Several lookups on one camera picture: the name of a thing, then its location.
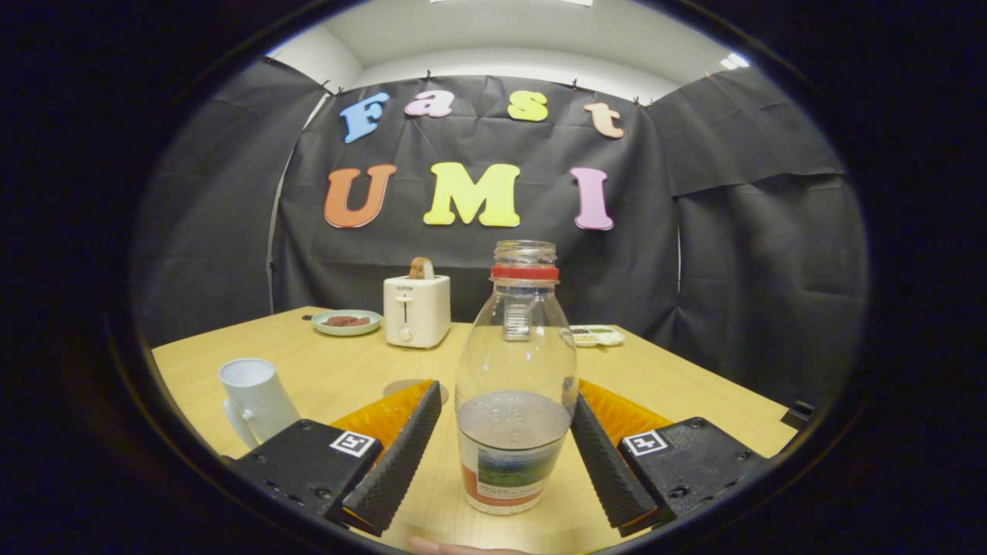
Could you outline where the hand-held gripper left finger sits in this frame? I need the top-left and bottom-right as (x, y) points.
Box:
(227, 379), (444, 538)

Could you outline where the small white dish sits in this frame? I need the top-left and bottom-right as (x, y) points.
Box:
(569, 325), (625, 348)

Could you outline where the wooden table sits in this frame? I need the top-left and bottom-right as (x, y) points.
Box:
(152, 306), (799, 554)

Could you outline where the round brown coaster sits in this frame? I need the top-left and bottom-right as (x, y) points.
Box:
(382, 378), (450, 405)

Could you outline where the white toaster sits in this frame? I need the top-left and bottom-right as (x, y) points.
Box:
(383, 274), (452, 349)

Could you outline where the pale green plate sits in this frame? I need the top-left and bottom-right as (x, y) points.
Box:
(312, 309), (382, 337)

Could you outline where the white cup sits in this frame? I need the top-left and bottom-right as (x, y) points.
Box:
(218, 358), (302, 450)

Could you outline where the black backdrop cloth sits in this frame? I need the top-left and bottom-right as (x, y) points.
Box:
(131, 55), (871, 409)

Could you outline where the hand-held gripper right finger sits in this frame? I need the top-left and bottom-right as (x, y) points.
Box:
(571, 379), (770, 538)

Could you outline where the clear plastic juice bottle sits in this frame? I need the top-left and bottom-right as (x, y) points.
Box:
(455, 240), (579, 516)

